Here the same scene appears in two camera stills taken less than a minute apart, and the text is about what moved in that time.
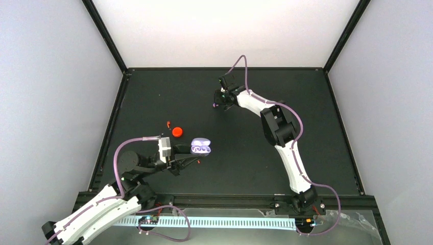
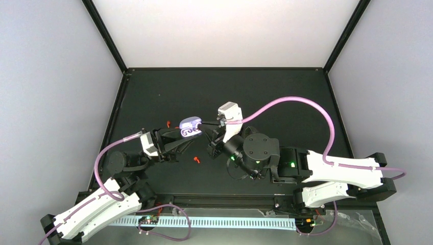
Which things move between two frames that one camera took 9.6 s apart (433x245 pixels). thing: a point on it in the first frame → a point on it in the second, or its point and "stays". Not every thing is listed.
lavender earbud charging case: [200, 146] → [189, 126]
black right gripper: [217, 99] → [214, 137]
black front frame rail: [241, 200] stays
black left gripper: [177, 160] → [167, 152]
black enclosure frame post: [109, 38] stays
